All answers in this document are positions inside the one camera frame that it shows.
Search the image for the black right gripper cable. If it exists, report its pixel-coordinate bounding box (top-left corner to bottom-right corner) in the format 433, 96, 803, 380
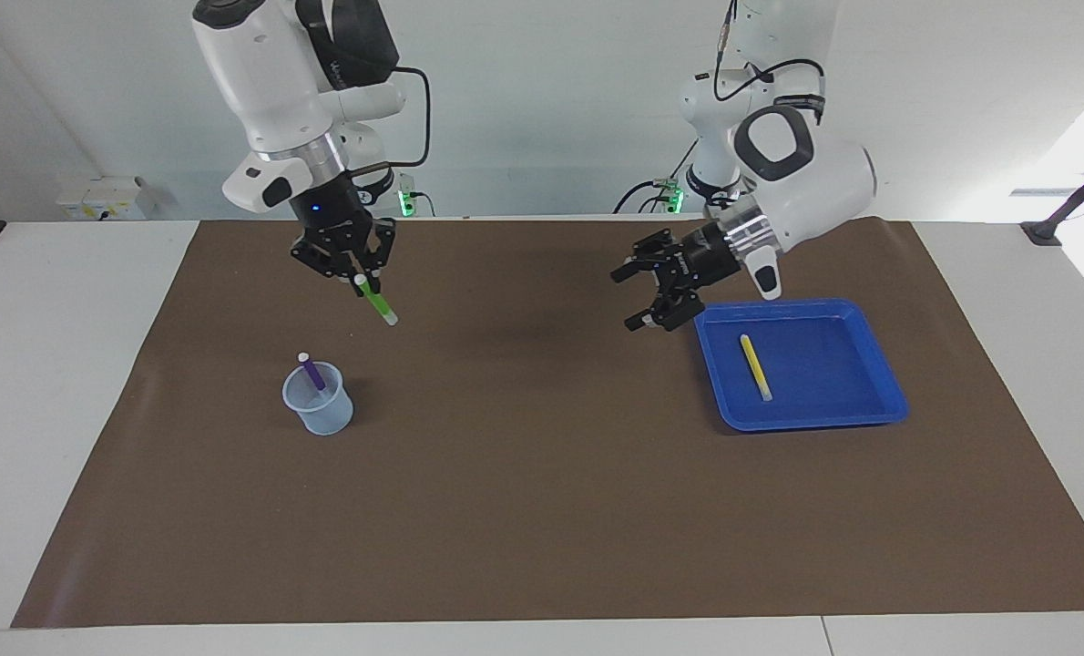
349, 64, 434, 180

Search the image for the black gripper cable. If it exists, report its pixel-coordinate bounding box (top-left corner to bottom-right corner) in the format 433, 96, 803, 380
711, 0, 827, 107
349, 64, 434, 180

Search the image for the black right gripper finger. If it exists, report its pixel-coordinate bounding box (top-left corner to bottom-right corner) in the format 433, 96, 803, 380
356, 219, 398, 282
289, 226, 357, 282

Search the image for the green marker pen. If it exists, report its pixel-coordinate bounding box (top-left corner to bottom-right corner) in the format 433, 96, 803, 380
352, 274, 399, 327

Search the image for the white wall socket box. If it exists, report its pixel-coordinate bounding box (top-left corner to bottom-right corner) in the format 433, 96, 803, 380
57, 176, 156, 221

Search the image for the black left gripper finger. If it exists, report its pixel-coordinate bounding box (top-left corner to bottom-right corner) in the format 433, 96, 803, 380
623, 281, 705, 333
609, 229, 681, 284

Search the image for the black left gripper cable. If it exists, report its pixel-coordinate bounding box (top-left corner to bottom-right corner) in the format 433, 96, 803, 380
711, 0, 827, 107

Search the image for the blue plastic tray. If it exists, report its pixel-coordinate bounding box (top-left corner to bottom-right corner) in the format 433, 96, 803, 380
693, 298, 910, 432

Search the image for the brown table mat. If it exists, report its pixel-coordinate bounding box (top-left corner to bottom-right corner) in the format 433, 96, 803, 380
11, 216, 1084, 630

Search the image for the black left base cable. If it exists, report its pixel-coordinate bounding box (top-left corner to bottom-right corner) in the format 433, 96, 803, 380
613, 132, 700, 215

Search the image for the yellow marker pen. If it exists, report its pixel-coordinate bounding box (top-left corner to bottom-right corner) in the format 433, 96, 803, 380
740, 334, 773, 402

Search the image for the mesh pen holder cup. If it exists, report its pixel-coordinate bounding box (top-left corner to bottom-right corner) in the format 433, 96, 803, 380
281, 362, 355, 436

